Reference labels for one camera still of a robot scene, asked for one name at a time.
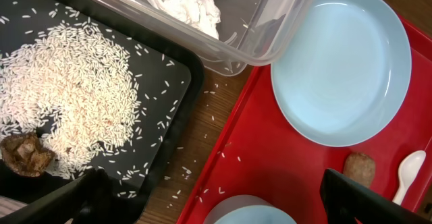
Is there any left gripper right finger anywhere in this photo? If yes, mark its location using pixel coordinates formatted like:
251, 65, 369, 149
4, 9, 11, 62
320, 169, 431, 224

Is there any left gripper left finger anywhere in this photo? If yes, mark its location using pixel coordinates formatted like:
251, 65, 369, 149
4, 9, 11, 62
1, 169, 112, 224

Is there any white plastic spoon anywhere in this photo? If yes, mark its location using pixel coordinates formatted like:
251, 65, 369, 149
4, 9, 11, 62
393, 150, 426, 205

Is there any brown food lump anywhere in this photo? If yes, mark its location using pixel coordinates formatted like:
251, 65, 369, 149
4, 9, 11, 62
1, 132, 55, 177

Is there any small light blue bowl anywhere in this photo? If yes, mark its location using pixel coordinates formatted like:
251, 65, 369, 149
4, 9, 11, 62
203, 195, 296, 224

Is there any large light blue plate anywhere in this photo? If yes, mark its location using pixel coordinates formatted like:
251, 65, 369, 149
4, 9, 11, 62
271, 0, 412, 147

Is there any white rice pile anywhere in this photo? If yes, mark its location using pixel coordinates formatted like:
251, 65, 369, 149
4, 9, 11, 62
1, 22, 140, 179

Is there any white tissue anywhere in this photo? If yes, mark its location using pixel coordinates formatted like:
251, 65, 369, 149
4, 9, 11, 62
147, 0, 221, 39

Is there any black waste tray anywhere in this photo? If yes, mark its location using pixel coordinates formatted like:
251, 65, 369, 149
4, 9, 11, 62
1, 0, 205, 223

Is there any brown carrot-shaped food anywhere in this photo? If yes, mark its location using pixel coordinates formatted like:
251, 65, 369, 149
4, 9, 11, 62
342, 152, 376, 188

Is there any red serving tray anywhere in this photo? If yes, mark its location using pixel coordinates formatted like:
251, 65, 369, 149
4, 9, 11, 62
178, 21, 431, 223

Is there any clear plastic bin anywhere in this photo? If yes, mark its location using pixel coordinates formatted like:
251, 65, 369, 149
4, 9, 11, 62
91, 0, 311, 76

